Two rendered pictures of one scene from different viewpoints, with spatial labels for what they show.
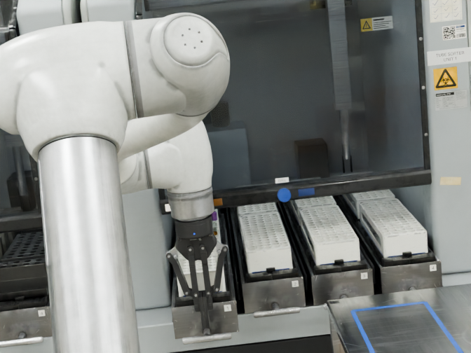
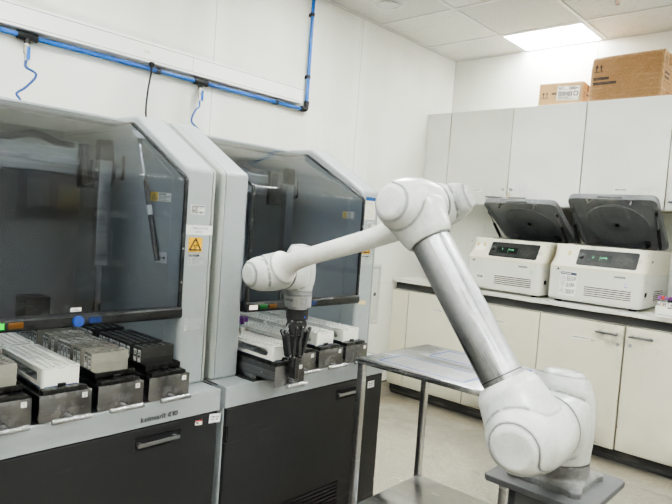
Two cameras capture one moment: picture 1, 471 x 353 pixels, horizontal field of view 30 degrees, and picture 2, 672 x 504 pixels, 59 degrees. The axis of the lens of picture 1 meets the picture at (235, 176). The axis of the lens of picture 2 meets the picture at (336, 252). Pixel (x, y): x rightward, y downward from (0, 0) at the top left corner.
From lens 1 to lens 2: 1.46 m
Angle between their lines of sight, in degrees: 47
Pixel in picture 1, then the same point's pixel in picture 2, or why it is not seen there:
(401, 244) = (349, 334)
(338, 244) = (326, 333)
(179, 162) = (309, 272)
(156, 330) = (245, 388)
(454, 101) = (368, 261)
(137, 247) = (225, 334)
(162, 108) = not seen: hidden behind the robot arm
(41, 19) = (201, 176)
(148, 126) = (355, 243)
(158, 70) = (457, 207)
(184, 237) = (299, 319)
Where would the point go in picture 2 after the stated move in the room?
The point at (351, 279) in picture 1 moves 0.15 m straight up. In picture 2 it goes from (334, 352) to (337, 314)
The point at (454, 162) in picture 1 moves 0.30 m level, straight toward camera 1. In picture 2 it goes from (364, 292) to (408, 303)
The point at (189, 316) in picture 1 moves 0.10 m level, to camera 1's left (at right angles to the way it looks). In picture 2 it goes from (283, 372) to (259, 377)
